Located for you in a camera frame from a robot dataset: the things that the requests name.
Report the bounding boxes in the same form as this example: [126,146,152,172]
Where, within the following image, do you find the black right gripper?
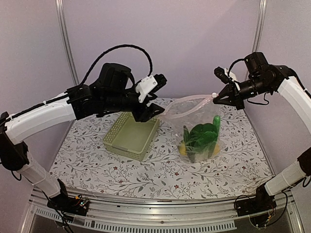
[213,75,272,110]

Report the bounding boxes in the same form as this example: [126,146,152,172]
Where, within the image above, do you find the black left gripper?
[103,84,166,123]

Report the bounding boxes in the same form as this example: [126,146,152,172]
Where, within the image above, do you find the green cucumber toy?
[213,115,221,141]

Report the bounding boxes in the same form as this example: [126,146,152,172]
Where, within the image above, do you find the clear zip top bag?
[158,93,221,163]

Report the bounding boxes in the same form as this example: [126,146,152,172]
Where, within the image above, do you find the yellow lemon toy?
[178,144,188,156]

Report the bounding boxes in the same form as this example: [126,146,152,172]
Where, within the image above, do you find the green bok choy toy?
[183,123,218,163]

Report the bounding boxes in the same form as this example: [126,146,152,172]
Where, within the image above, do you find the orange fruit toy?
[212,143,221,156]

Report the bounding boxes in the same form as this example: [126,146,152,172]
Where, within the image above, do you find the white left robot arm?
[0,63,167,211]

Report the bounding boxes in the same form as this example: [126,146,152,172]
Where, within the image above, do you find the beige perforated plastic basket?
[103,112,160,161]

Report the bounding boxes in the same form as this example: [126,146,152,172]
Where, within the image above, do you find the floral patterned tablecloth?
[50,107,273,199]

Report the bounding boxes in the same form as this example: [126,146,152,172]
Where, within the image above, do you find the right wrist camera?
[214,67,237,84]

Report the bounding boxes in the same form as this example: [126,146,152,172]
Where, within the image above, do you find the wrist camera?
[135,74,167,103]
[214,67,237,84]

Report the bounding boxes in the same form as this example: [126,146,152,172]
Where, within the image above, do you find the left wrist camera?
[135,74,167,103]

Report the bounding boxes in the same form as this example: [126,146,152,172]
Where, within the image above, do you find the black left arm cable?
[81,43,154,85]

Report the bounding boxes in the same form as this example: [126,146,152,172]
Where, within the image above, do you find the aluminium front rail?
[20,188,306,233]

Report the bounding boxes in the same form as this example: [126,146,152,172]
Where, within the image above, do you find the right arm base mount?
[234,192,276,216]

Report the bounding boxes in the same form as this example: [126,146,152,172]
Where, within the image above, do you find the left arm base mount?
[47,179,89,216]

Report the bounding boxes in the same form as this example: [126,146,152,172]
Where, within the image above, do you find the left aluminium frame post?
[55,0,80,85]

